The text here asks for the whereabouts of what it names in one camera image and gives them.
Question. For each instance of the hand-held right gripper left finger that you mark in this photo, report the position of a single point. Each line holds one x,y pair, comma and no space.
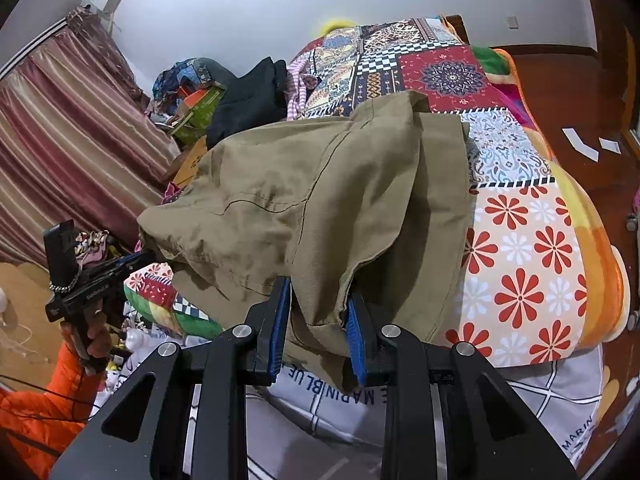
281,320

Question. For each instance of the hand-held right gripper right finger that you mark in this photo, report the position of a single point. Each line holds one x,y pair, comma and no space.
357,340

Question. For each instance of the person's left forearm orange sleeve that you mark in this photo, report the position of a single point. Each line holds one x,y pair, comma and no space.
40,410

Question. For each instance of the person's left hand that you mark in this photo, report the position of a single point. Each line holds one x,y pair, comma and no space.
94,337

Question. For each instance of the brown cardboard box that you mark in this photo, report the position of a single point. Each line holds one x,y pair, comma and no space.
189,165

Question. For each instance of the black folded clothing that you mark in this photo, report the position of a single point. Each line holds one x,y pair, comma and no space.
245,100

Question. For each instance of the pink striped cloth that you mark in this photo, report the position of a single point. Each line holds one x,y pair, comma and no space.
297,87

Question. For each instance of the khaki pants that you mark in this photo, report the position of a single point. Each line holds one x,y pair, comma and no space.
300,185

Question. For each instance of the wooden bed headboard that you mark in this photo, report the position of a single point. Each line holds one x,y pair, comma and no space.
457,26

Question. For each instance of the colourful cloth bag pile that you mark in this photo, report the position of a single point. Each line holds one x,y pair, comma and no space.
187,72

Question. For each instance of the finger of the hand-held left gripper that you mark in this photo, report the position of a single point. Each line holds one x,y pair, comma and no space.
127,260

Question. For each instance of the large white paper sheet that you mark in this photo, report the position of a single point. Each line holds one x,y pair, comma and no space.
580,145

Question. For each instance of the floral patterned cloth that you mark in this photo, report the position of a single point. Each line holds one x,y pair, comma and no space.
95,247

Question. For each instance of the patchwork printed blanket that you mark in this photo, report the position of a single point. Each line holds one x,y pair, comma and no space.
520,240

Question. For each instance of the striped pink curtain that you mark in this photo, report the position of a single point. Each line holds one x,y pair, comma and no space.
65,135

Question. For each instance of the white printed bedsheet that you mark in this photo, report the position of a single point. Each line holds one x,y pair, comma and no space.
340,405

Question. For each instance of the yellow plush item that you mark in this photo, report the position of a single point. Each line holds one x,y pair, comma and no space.
336,24

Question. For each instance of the white wall outlet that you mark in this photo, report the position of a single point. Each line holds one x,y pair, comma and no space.
513,22

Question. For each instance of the small white paper sheet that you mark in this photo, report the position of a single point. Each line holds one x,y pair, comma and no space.
610,146

